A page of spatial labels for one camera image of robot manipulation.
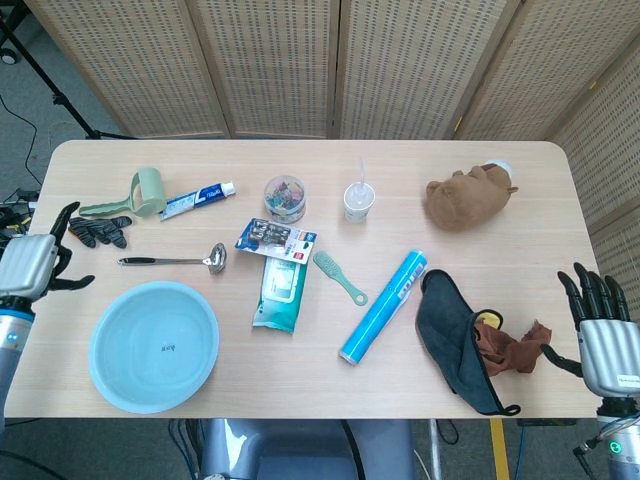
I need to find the battery blister pack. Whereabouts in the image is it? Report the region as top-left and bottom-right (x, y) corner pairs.
(234, 216), (320, 265)

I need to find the green wet wipes pack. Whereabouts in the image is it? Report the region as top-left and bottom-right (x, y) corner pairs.
(251, 255), (309, 335)

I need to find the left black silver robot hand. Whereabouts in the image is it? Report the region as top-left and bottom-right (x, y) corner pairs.
(0, 201), (96, 301)

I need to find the white printed paper cup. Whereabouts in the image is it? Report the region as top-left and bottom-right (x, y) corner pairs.
(343, 182), (376, 225)

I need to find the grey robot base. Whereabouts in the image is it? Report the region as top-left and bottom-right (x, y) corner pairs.
(199, 418), (416, 480)

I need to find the blue cling film roll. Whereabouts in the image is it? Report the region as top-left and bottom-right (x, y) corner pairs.
(338, 249), (429, 366)

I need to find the metal ladle with black handle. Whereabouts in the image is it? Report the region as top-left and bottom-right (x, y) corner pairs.
(117, 242), (229, 275)

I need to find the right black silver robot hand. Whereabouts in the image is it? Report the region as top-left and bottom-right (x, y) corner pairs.
(542, 262), (640, 399)

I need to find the blue cable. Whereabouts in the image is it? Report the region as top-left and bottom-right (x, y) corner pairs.
(514, 425), (532, 480)

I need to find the brown plush toy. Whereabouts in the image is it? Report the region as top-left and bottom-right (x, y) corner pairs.
(425, 163), (520, 232)

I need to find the black tripod stand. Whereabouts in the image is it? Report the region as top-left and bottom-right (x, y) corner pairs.
(0, 0), (124, 140)

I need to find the small green brush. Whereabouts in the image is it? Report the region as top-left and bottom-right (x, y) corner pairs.
(312, 250), (369, 307)

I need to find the brown crumpled cloth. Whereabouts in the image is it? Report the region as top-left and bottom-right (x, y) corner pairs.
(473, 319), (554, 377)

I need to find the dark grey microfibre cloth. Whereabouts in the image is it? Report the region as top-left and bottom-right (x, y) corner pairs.
(415, 268), (522, 417)

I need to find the green lint roller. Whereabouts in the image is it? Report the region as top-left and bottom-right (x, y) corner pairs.
(78, 167), (168, 220)

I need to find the blue white toothpaste tube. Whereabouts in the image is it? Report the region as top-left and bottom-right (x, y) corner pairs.
(158, 181), (237, 222)

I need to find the white squeeze bottle with nozzle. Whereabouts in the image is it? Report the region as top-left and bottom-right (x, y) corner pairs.
(348, 155), (374, 210)

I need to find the wooden rattan folding screen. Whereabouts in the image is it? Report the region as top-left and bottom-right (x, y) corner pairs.
(24, 0), (640, 281)

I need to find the light blue plastic bowl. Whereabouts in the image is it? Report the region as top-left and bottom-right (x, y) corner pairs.
(88, 280), (221, 415)

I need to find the black cable bundle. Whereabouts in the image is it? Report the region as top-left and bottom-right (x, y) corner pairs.
(167, 418), (207, 480)

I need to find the white round cap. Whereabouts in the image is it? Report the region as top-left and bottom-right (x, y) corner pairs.
(482, 158), (515, 177)

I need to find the thin black floor cable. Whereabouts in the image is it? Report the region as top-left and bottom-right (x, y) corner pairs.
(0, 94), (42, 187)

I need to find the clear tub of binder clips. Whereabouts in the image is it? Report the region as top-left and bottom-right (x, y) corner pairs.
(263, 174), (308, 224)

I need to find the metal table leg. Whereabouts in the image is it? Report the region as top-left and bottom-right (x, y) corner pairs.
(427, 418), (445, 480)

